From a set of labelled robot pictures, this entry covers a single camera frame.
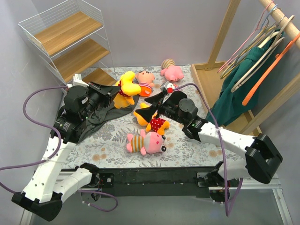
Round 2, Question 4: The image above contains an orange bear plush polka shirt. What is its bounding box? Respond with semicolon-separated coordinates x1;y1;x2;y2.
133;111;170;135

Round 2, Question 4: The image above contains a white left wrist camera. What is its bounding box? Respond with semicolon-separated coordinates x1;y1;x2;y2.
73;74;89;88

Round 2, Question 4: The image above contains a pink wire hanger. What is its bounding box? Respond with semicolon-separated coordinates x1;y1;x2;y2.
217;0;274;73

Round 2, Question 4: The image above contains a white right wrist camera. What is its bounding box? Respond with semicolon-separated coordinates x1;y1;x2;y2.
160;81;178;95

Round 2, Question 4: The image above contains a peach doll plush striped shirt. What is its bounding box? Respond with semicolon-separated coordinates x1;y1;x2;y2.
135;71;155;97

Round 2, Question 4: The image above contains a pink pig plush striped hat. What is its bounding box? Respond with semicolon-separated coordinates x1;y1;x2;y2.
160;59;184;82

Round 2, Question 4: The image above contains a beige wooden hanger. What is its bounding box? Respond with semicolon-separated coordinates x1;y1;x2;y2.
231;15;294;93

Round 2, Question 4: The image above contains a white wire wooden shelf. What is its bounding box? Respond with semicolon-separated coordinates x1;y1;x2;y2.
18;0;117;85

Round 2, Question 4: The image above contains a dark grey cloth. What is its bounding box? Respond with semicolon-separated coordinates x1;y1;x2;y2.
78;96;139;144

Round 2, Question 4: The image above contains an orange plastic hanger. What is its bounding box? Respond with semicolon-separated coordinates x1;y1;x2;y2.
241;33;300;106

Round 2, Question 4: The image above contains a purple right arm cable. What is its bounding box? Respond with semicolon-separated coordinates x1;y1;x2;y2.
173;83;244;217

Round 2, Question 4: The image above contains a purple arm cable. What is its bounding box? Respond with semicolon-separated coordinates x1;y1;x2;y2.
0;85;118;213
173;83;244;217

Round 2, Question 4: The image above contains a floral table mat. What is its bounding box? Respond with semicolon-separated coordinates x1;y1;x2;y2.
46;64;258;169

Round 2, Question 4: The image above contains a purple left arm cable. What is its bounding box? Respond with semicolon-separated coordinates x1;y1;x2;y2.
0;85;118;213

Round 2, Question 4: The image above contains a pink frog plush striped shirt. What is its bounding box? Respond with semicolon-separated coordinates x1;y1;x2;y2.
126;130;166;156

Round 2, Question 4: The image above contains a dark green garment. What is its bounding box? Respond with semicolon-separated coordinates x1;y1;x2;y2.
211;37;275;126

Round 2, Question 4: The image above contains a wooden clothes rack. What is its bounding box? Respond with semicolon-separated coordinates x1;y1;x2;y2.
190;0;300;148

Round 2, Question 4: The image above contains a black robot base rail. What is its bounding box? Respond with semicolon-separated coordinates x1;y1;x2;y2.
30;167;282;200

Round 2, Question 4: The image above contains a yellow bear plush polka shirt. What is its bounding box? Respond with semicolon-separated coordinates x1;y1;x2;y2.
113;71;141;109

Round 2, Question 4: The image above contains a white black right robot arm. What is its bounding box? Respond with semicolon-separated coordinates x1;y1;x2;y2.
136;91;283;186

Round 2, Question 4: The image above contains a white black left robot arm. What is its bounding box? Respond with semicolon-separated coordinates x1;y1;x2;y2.
12;82;120;221

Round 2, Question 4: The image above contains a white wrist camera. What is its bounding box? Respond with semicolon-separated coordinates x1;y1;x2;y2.
160;81;178;95
73;74;89;88

